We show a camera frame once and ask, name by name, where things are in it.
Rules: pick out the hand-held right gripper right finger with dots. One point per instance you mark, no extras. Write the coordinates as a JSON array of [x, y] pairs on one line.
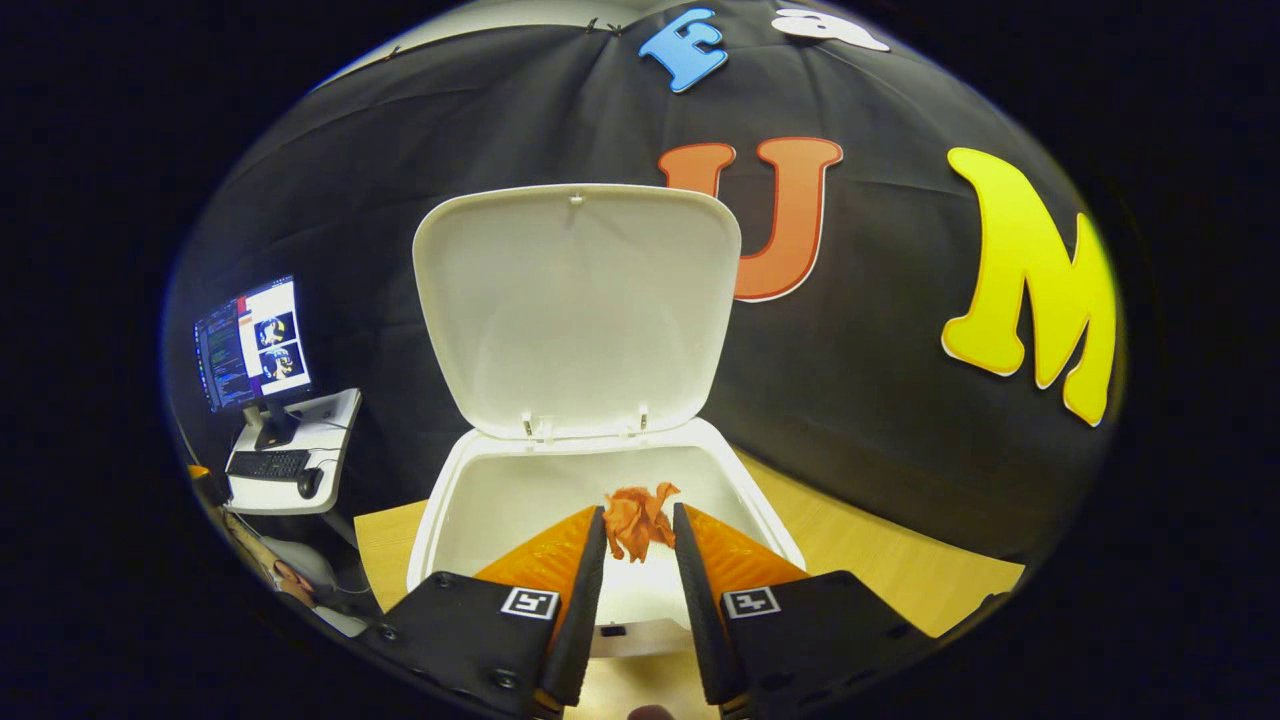
[[700, 630]]

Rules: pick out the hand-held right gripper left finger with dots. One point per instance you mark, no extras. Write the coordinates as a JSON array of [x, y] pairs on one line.
[[580, 640]]

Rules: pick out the orange paper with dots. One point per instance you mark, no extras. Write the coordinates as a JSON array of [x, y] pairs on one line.
[[635, 520]]

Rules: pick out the white desktop garbage bin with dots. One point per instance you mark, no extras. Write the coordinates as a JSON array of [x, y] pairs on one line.
[[570, 310]]

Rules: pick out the wooden desktop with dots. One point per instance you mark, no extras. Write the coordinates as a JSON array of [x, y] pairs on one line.
[[900, 570]]

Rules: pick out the black keyboard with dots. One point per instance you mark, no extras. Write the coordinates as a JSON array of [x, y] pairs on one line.
[[268, 464]]

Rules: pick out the black computer mouse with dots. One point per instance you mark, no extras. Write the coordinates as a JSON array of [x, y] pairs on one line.
[[310, 482]]

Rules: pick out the white side desk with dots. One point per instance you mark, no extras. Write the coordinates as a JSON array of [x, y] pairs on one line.
[[335, 430]]

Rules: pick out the computer monitor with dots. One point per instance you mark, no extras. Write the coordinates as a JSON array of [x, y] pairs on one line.
[[250, 345]]

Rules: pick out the black backdrop cloth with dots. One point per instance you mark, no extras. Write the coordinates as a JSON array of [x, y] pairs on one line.
[[850, 400]]

